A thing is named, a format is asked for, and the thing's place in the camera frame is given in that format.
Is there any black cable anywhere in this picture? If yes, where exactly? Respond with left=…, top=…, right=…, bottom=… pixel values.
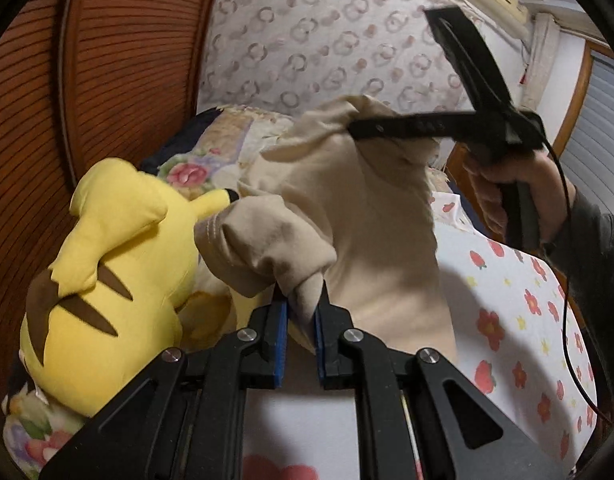
left=537, top=125, right=600, bottom=413

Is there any grey window blind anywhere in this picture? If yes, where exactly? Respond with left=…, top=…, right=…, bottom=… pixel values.
left=557, top=50, right=614, bottom=221

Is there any person's right forearm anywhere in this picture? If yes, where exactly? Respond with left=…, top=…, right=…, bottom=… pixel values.
left=539, top=185, right=614, bottom=411

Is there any tied lace curtain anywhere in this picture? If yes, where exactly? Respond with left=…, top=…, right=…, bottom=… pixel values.
left=524, top=12, right=560, bottom=111

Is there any long wooden cabinet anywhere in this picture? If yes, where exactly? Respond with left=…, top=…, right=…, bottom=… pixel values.
left=444, top=142, right=488, bottom=211

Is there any beige printed T-shirt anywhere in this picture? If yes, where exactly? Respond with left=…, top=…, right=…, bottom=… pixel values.
left=194, top=94, right=458, bottom=361

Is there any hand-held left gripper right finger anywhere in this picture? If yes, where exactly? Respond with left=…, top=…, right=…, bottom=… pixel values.
left=314, top=280, right=568, bottom=480

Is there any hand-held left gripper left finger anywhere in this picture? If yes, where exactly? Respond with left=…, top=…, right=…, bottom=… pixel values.
left=40, top=282, right=290, bottom=480

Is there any white flower print blanket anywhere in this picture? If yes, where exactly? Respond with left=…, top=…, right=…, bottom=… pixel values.
left=242, top=195, right=602, bottom=480

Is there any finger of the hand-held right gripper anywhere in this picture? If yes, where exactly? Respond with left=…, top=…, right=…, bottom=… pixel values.
left=348, top=115, right=413, bottom=142

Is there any ring patterned curtain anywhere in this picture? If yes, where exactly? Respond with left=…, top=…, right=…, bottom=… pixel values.
left=197, top=0, right=482, bottom=121

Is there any brown slatted wooden wardrobe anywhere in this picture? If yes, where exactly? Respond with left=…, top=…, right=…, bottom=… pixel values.
left=0, top=0, right=228, bottom=361

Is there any person's right hand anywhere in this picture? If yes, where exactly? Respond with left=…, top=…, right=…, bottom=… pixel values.
left=462, top=147, right=578, bottom=247

